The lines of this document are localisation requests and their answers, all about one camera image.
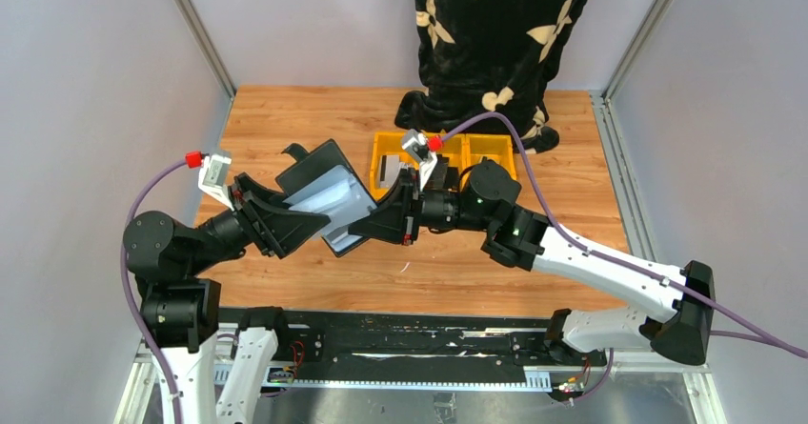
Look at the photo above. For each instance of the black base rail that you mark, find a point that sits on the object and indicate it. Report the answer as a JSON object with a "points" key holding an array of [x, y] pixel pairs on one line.
{"points": [[418, 351]]}

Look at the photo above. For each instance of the right yellow bin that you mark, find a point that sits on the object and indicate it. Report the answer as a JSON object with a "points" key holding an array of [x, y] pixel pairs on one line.
{"points": [[479, 147]]}

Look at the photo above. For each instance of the middle yellow bin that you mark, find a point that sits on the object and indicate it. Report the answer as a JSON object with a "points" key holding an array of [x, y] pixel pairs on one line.
{"points": [[456, 150]]}

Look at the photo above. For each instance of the left yellow bin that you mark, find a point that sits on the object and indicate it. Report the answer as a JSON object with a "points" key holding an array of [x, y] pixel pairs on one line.
{"points": [[385, 142]]}

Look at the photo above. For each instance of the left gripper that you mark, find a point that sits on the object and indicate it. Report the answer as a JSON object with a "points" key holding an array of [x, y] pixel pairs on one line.
{"points": [[256, 217]]}

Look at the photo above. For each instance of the silver cards in bin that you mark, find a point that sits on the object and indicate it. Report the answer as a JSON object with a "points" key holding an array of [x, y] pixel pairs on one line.
{"points": [[389, 167]]}

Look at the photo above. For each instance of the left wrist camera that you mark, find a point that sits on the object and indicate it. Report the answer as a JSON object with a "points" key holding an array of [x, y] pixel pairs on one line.
{"points": [[213, 169]]}

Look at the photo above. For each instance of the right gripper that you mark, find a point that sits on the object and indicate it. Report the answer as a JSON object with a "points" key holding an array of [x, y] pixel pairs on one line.
{"points": [[410, 205]]}

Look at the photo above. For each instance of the yellow bin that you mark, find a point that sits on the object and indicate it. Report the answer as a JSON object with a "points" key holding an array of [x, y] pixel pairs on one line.
{"points": [[385, 142], [456, 150], [479, 147]]}

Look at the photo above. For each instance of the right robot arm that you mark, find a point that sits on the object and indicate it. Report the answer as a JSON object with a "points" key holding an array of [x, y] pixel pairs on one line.
{"points": [[664, 312]]}

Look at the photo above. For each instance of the black floral blanket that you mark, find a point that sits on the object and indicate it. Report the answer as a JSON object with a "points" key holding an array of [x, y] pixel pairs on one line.
{"points": [[478, 56]]}

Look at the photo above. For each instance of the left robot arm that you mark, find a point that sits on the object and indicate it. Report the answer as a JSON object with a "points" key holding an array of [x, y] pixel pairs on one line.
{"points": [[179, 312]]}

